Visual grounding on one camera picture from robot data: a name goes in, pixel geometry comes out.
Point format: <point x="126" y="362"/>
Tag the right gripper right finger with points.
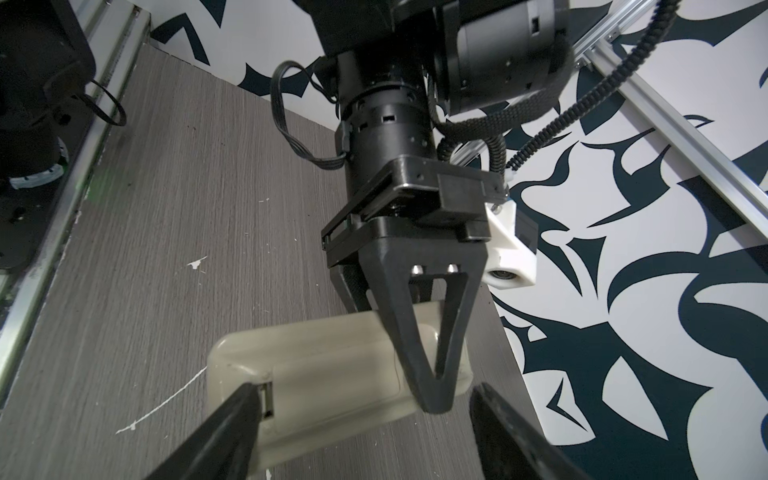
<point x="509" y="447"/>

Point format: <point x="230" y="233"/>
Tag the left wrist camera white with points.
<point x="512" y="249"/>

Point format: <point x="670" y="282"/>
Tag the aluminium front rail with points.
<point x="64" y="67"/>

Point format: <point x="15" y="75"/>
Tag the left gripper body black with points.
<point x="414" y="198"/>

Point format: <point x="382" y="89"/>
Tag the white remote control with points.
<point x="320" y="381"/>

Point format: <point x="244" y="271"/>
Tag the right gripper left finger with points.
<point x="222" y="446"/>

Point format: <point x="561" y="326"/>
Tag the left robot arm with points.
<point x="425" y="92"/>

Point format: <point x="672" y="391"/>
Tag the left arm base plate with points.
<point x="34" y="162"/>

